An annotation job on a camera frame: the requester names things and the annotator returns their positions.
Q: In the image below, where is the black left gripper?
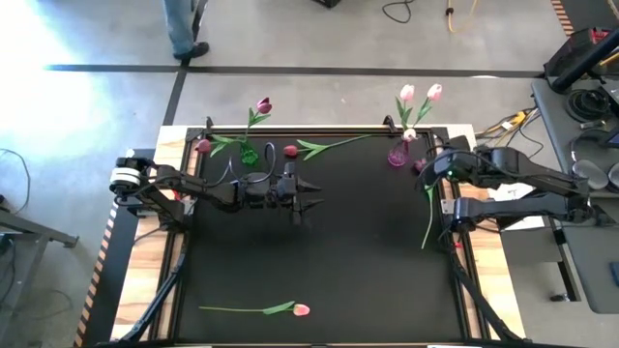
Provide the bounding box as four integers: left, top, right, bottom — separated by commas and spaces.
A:
263, 161, 325, 226

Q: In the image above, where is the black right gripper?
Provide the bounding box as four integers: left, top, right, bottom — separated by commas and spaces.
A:
419, 146, 480, 189

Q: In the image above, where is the dark maroon artificial tulip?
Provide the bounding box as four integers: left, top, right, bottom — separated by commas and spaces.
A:
245, 96, 274, 146

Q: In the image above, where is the pink orange artificial tulip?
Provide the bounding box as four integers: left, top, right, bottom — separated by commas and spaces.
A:
197, 300, 311, 318

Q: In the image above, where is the dark red artificial tulip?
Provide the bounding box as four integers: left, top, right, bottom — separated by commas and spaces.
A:
194, 132, 251, 157

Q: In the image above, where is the pink glass vase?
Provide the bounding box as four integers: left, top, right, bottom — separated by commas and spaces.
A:
386, 137, 412, 168

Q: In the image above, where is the green glass vase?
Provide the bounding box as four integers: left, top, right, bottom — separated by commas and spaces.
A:
240, 144, 260, 167

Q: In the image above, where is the pink tulip right side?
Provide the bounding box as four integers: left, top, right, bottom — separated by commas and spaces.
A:
412, 158, 437, 250

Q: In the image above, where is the bright red artificial tulip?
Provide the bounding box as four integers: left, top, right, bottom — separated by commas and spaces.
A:
282, 132, 373, 161

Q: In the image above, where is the black table mat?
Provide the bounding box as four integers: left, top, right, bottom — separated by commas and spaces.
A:
176, 129, 466, 343

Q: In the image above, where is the white paper sheet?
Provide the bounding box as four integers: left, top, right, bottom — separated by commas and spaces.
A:
486, 182, 547, 232

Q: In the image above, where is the grey over-ear headphones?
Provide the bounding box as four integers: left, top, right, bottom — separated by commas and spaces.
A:
569, 130, 619, 193

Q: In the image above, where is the grey side desk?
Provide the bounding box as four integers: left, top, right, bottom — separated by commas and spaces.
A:
530, 76, 619, 315

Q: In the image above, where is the black and red box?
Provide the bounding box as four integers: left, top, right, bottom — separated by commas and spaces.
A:
544, 26, 613, 78

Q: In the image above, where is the black striped-edge floor mat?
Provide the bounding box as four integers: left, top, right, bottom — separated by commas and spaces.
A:
72, 148, 161, 348

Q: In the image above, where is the person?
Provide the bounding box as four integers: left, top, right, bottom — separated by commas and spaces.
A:
162, 0, 211, 62

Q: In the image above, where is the grey metal desk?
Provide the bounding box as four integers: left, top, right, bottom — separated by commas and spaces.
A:
0, 207, 80, 339

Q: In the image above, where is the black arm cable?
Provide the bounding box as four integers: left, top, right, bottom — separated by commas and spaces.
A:
226, 141, 278, 185

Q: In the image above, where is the yellow plug cable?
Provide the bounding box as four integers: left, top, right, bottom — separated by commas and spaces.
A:
487, 109, 531, 136

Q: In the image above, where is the black cable bundle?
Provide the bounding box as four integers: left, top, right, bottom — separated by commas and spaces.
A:
476, 108, 545, 168

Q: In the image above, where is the looped black floor cable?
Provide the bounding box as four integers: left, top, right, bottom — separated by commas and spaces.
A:
381, 0, 413, 24

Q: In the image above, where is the yellow floor cable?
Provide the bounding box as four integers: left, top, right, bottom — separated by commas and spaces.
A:
444, 0, 480, 35

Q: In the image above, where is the coiled black cable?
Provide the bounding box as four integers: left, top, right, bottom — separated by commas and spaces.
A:
565, 88, 613, 125

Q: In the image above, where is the thin black floor cable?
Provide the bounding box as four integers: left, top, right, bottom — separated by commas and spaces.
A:
0, 147, 31, 217

